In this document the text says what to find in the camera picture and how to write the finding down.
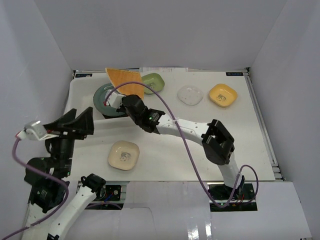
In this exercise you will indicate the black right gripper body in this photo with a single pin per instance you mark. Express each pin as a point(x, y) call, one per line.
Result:
point(122, 109)

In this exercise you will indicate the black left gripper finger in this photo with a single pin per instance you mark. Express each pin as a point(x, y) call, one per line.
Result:
point(58, 124)
point(83, 125)

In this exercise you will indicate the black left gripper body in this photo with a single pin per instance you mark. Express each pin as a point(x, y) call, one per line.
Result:
point(66, 135)

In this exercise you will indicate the teal round plate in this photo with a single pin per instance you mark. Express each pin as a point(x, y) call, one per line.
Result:
point(98, 100)

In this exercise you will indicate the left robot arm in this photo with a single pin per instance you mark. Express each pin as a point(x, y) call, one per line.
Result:
point(46, 174)

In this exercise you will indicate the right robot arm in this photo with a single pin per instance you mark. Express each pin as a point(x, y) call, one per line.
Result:
point(217, 142)

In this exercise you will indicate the white plastic bin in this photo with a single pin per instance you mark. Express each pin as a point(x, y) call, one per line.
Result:
point(81, 92)

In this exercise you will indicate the green square panda dish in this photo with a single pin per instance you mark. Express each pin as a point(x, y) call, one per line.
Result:
point(154, 81)

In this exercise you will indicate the cream square panda dish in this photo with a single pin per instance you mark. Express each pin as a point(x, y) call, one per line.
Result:
point(123, 155)

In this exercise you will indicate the clear glass plate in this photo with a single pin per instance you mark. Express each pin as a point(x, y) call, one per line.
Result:
point(190, 95)

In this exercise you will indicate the yellow square panda dish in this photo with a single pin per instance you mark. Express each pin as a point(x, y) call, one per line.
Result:
point(223, 95)

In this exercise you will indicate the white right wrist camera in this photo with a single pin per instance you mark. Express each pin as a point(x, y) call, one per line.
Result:
point(113, 99)

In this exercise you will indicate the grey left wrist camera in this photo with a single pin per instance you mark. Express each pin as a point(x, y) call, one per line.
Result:
point(35, 131)

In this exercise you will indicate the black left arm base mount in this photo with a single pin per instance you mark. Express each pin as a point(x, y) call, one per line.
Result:
point(109, 198)

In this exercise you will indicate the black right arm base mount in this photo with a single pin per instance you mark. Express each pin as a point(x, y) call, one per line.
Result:
point(240, 202)

